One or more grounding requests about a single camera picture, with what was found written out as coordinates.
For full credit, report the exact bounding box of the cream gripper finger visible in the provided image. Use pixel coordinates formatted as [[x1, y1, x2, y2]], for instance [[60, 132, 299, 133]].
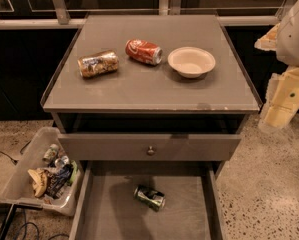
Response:
[[258, 66, 299, 131], [254, 24, 280, 51]]

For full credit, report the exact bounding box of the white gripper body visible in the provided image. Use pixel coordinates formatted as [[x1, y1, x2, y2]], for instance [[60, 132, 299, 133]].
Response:
[[276, 0, 299, 66]]

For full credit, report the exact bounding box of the green soda can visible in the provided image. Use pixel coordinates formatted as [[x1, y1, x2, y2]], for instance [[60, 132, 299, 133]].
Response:
[[133, 185, 166, 212]]

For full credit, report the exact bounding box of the red cola can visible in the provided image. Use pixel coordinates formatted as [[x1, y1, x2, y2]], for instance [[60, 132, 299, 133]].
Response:
[[125, 39, 162, 66]]

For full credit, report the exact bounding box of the grey drawer cabinet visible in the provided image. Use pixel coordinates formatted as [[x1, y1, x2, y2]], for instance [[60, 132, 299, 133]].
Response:
[[39, 14, 264, 162]]

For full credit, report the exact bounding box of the round drawer knob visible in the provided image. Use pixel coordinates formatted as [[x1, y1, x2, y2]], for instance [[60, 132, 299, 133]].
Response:
[[147, 146, 156, 156]]

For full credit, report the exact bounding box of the gold brown can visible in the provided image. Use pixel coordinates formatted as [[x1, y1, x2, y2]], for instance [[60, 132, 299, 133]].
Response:
[[77, 50, 119, 78]]

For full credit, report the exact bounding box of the grey open middle drawer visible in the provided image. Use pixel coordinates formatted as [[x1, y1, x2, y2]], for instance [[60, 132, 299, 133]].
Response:
[[69, 161, 227, 240]]

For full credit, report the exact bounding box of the grey top drawer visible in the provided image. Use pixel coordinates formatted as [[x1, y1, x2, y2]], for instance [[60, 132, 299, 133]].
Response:
[[58, 133, 241, 161]]

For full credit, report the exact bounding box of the can in bin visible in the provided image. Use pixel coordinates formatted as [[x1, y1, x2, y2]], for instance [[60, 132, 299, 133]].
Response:
[[42, 144, 59, 164]]

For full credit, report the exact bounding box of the white paper bowl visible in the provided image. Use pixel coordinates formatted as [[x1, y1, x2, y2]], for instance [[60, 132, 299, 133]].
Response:
[[168, 47, 216, 79]]

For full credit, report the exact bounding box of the clear plastic bin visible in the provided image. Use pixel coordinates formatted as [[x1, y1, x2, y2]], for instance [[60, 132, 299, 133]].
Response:
[[0, 127, 83, 216]]

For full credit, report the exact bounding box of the metal window railing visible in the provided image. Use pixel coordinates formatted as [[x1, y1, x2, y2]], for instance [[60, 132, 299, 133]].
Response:
[[0, 0, 297, 29]]

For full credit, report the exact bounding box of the crumpled yellow bag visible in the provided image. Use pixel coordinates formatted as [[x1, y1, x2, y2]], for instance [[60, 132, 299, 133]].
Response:
[[28, 168, 48, 198]]

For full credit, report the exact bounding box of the black floor cable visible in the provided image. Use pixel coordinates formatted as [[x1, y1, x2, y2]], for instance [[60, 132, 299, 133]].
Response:
[[0, 139, 32, 165]]

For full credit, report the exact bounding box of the blue floor cable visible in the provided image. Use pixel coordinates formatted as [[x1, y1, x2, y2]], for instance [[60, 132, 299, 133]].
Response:
[[14, 209, 41, 240]]

